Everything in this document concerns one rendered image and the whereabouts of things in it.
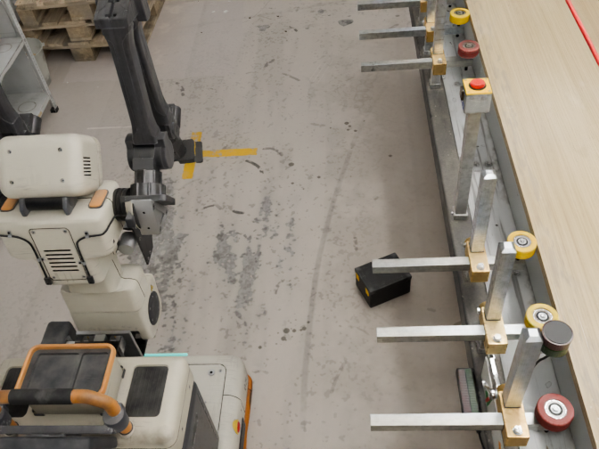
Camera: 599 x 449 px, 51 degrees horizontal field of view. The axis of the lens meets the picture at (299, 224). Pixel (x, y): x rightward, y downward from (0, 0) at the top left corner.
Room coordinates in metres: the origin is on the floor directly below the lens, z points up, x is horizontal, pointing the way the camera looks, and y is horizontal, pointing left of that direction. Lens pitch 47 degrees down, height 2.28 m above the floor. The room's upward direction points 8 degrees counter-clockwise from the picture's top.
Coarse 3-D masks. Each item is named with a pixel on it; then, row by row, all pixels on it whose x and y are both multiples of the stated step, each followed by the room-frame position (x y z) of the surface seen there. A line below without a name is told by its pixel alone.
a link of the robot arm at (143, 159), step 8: (152, 144) 1.28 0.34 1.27; (136, 152) 1.27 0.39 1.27; (144, 152) 1.26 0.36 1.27; (152, 152) 1.26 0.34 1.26; (136, 160) 1.24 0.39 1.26; (144, 160) 1.24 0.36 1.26; (152, 160) 1.24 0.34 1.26; (136, 168) 1.23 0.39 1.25; (144, 168) 1.22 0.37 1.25; (152, 168) 1.22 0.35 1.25
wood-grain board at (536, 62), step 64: (512, 0) 2.39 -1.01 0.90; (576, 0) 2.33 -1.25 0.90; (512, 64) 1.94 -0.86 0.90; (576, 64) 1.89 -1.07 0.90; (512, 128) 1.59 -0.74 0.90; (576, 128) 1.54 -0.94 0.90; (576, 192) 1.26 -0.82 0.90; (576, 256) 1.03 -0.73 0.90; (576, 320) 0.83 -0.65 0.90; (576, 384) 0.67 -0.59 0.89
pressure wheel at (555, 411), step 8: (544, 400) 0.64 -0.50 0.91; (552, 400) 0.63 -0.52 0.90; (560, 400) 0.63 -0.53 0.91; (568, 400) 0.63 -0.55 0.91; (536, 408) 0.62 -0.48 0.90; (544, 408) 0.62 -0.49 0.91; (552, 408) 0.61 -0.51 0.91; (560, 408) 0.61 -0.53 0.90; (568, 408) 0.61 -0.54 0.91; (536, 416) 0.61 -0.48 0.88; (544, 416) 0.60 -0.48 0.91; (552, 416) 0.60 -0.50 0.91; (560, 416) 0.59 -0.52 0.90; (568, 416) 0.59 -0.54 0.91; (544, 424) 0.59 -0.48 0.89; (552, 424) 0.58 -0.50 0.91; (560, 424) 0.58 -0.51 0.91; (568, 424) 0.58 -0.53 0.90
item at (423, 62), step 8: (456, 56) 2.11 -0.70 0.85; (368, 64) 2.14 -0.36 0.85; (376, 64) 2.13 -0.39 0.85; (384, 64) 2.12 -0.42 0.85; (392, 64) 2.12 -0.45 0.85; (400, 64) 2.11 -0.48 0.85; (408, 64) 2.11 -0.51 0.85; (416, 64) 2.11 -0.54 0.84; (424, 64) 2.10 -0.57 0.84; (448, 64) 2.09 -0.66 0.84; (456, 64) 2.09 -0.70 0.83; (464, 64) 2.08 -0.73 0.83
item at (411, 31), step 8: (360, 32) 2.39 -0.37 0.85; (368, 32) 2.38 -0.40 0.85; (376, 32) 2.38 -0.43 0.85; (384, 32) 2.37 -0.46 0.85; (392, 32) 2.36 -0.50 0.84; (400, 32) 2.36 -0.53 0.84; (408, 32) 2.36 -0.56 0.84; (416, 32) 2.35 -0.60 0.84; (424, 32) 2.35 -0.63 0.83; (448, 32) 2.33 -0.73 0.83; (456, 32) 2.33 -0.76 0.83
